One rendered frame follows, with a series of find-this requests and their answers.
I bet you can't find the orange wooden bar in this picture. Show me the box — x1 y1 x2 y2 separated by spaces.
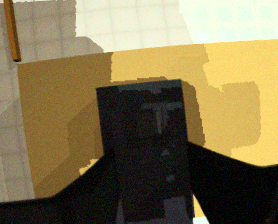
3 0 22 62

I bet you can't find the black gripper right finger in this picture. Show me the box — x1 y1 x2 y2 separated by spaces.
186 141 278 224

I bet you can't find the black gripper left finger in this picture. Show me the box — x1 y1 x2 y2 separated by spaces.
0 146 120 224

